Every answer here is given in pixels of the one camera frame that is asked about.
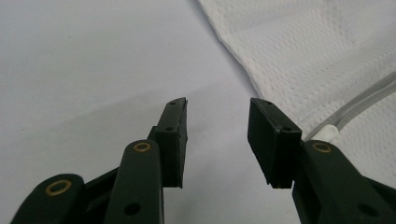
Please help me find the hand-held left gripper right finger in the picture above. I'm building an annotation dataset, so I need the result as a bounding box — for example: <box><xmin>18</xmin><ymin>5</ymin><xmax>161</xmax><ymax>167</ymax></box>
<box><xmin>247</xmin><ymin>97</ymin><xmax>396</xmax><ymax>224</ymax></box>

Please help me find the white mesh garment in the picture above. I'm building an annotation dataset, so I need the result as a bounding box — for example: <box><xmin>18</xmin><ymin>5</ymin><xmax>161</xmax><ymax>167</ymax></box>
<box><xmin>197</xmin><ymin>0</ymin><xmax>396</xmax><ymax>189</ymax></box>

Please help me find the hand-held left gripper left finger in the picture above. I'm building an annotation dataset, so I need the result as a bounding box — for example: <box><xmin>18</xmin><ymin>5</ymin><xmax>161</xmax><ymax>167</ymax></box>
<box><xmin>104</xmin><ymin>97</ymin><xmax>189</xmax><ymax>224</ymax></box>

